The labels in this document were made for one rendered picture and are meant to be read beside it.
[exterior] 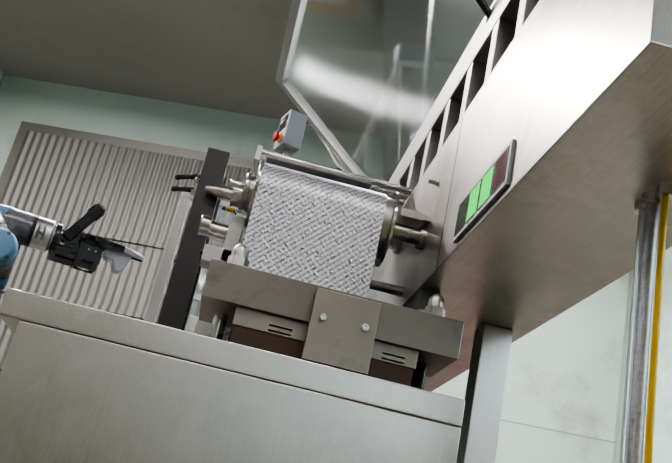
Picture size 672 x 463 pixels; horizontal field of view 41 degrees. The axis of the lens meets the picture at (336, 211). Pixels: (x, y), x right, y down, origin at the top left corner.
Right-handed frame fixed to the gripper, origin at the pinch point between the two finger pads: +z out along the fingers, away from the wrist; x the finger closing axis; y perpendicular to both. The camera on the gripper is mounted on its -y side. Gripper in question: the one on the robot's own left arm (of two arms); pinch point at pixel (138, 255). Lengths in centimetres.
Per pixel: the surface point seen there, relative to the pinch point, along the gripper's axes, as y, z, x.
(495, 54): -39, 38, 89
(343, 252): -2, 27, 69
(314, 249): -1, 22, 68
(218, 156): -22.5, 7.1, 26.6
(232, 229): -2, 9, 57
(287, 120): -45, 25, 2
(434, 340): 12, 37, 93
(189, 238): -2.6, 6.1, 29.1
